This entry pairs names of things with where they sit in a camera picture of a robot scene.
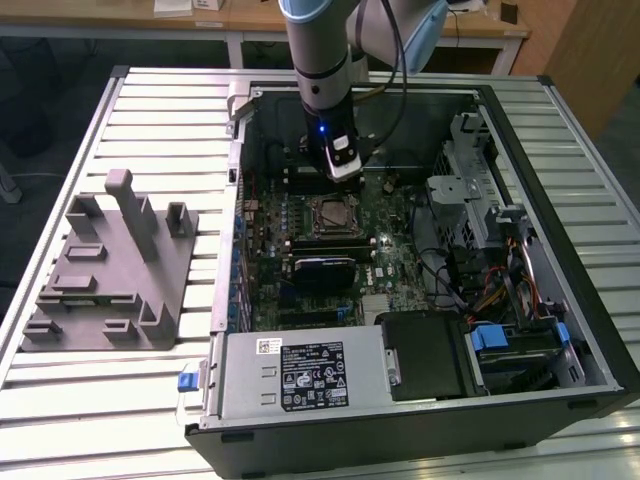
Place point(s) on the silver CPU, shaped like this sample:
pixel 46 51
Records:
pixel 337 212

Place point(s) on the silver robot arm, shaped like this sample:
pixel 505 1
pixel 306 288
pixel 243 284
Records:
pixel 315 50

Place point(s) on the CPU socket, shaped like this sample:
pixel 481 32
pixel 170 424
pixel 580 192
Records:
pixel 335 233

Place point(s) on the grey plastic case latch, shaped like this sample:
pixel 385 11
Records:
pixel 237 97

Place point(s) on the silver coin battery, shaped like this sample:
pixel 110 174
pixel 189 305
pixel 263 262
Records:
pixel 388 188

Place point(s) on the silver metal drive cage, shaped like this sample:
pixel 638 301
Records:
pixel 437 186

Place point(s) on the graphics card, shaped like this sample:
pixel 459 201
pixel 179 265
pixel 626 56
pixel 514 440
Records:
pixel 325 277

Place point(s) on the blue card clip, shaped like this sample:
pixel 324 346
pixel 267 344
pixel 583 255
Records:
pixel 231 313
pixel 235 258
pixel 235 274
pixel 236 290

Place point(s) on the white printed box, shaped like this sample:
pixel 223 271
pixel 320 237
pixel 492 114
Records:
pixel 207 4

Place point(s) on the green motherboard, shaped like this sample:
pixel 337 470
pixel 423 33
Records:
pixel 400 280

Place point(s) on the white cardboard box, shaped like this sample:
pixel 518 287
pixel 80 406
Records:
pixel 172 5

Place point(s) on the small silver heat sink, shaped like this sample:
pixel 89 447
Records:
pixel 376 306

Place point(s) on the blue expansion slot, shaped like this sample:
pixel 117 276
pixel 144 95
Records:
pixel 342 314

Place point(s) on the wooden desk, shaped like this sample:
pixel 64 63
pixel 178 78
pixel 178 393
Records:
pixel 150 20

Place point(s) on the small black box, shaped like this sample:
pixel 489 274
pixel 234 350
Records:
pixel 509 12

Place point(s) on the grey parts rack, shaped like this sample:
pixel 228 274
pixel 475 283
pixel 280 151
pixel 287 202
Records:
pixel 125 270

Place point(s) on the wooden cabinet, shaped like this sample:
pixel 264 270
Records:
pixel 590 60

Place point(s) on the hard disk in blue carrier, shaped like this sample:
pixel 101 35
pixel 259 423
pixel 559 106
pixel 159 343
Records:
pixel 487 340

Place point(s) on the silver power supply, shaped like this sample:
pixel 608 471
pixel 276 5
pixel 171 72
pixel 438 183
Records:
pixel 245 385

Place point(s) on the blue case latch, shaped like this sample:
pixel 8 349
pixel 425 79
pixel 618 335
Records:
pixel 186 382

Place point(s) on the grey stand base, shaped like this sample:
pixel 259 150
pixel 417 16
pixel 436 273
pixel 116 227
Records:
pixel 9 190

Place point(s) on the black PC case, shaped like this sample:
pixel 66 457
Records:
pixel 325 450

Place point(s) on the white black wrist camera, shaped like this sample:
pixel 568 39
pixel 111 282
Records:
pixel 345 170

